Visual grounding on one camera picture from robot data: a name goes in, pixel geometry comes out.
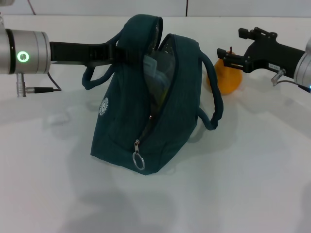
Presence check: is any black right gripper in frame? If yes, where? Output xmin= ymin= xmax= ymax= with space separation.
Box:
xmin=217 ymin=26 xmax=306 ymax=75

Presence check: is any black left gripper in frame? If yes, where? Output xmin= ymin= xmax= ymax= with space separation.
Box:
xmin=48 ymin=41 xmax=147 ymax=68

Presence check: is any clear plastic container blue rim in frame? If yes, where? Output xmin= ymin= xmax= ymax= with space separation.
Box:
xmin=143 ymin=54 xmax=175 ymax=99

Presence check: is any dark teal fabric lunch bag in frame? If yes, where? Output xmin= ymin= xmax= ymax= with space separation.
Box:
xmin=82 ymin=14 xmax=225 ymax=175

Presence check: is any orange yellow pear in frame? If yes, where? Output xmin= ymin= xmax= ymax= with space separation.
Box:
xmin=206 ymin=46 xmax=243 ymax=95

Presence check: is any right arm cable metal plug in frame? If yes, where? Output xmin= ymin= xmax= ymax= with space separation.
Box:
xmin=271 ymin=68 xmax=311 ymax=91

